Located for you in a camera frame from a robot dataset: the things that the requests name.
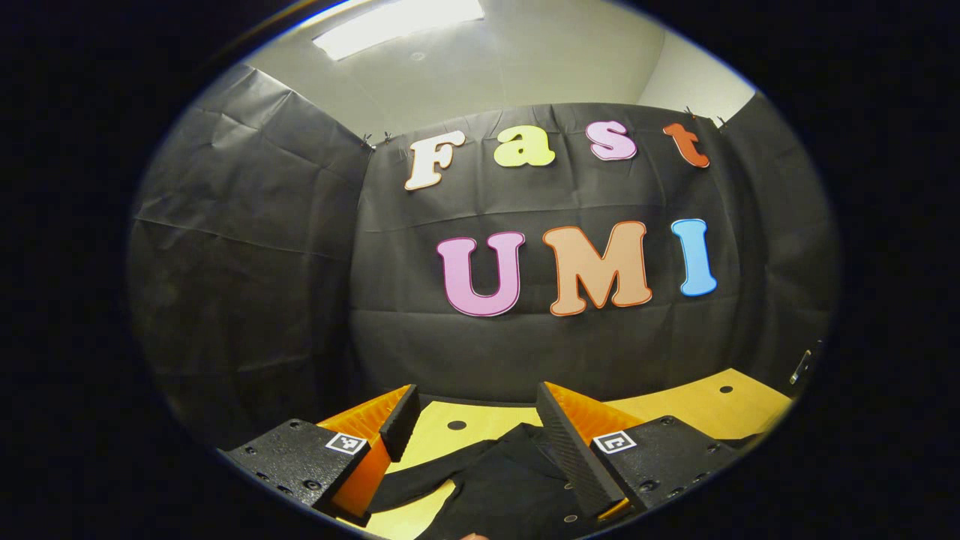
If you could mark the black collared shirt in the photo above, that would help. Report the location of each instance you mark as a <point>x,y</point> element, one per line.
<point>510,487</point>

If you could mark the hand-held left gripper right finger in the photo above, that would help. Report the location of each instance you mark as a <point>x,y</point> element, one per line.
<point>574,457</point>

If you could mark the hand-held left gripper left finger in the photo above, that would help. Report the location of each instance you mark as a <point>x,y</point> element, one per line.
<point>400,424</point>

